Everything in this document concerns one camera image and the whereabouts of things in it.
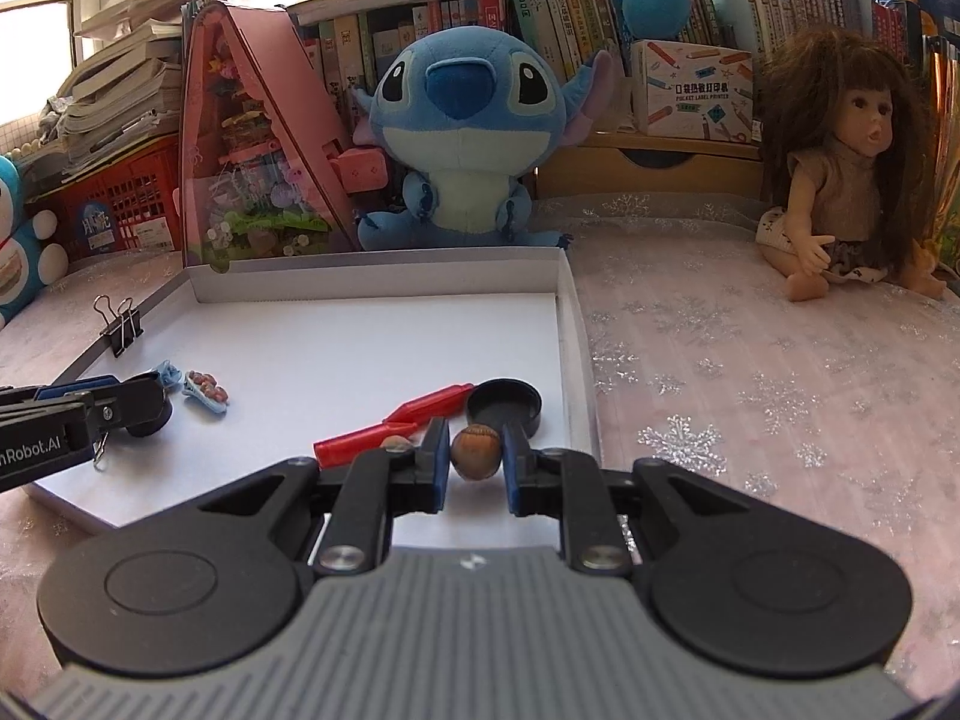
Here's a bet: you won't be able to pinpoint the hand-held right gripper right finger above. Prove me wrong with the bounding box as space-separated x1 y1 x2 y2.
501 424 775 577

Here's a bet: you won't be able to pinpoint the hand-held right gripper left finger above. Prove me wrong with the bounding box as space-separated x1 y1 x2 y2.
191 420 452 578

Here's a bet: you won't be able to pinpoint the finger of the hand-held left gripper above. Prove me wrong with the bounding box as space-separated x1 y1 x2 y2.
0 377 126 413
77 375 175 437

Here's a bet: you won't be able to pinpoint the brown hazelnut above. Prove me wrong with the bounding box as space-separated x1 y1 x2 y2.
450 424 500 482

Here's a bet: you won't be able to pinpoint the black round lid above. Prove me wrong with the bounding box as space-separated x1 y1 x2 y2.
467 379 543 437

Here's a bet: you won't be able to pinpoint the white cardboard box lid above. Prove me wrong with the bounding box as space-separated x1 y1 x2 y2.
21 246 602 535

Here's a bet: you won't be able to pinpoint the black binder clip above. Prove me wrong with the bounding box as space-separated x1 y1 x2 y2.
91 294 146 360

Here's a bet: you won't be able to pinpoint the decorated blue hair clip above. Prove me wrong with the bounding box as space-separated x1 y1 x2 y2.
182 370 231 414

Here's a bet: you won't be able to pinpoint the blue robot cat plush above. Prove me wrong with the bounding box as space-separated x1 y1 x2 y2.
0 154 61 332

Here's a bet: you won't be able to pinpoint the red plastic crate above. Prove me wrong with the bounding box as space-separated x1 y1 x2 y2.
25 136 186 265

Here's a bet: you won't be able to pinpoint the pink snowflake tablecloth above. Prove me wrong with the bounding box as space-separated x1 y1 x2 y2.
0 191 960 691

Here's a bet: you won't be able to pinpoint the pink triangular dollhouse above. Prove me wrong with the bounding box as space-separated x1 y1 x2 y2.
177 4 392 272

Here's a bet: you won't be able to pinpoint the stack of books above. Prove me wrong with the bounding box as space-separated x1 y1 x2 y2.
39 0 190 167

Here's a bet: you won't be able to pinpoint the wooden drawer box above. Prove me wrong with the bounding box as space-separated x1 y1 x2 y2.
535 130 767 205

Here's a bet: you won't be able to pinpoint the blue alien plush toy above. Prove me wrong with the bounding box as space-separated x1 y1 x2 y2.
351 25 625 254

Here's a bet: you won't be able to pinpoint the white printed carton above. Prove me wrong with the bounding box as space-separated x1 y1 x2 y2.
628 40 756 146

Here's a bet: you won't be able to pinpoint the long-haired baby doll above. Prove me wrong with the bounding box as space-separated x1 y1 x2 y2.
752 22 951 306

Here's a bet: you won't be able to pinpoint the row of upright books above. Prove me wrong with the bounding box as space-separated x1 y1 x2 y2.
287 0 935 136

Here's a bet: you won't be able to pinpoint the blue round plush toy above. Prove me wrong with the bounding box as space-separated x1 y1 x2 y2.
621 0 692 43

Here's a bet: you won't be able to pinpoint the gold foil bags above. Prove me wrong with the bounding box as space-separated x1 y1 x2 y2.
924 34 960 275

